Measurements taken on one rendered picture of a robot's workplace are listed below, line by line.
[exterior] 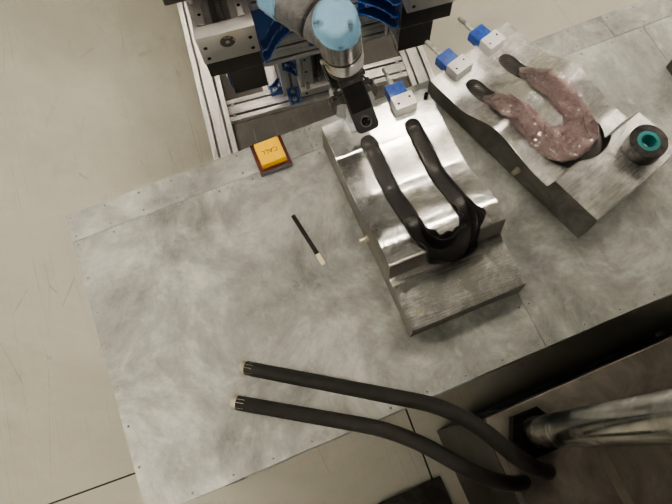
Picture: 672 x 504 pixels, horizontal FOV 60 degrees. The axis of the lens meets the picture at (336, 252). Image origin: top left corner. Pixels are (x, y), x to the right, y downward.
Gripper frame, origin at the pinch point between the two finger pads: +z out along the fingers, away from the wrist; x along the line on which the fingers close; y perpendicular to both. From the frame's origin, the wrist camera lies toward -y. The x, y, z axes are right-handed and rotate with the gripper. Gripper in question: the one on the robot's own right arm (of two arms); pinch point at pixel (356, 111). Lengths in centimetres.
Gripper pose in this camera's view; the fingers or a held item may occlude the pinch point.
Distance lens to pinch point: 130.8
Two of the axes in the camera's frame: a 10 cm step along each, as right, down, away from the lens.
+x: -9.1, 4.0, 0.4
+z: 1.1, 1.5, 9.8
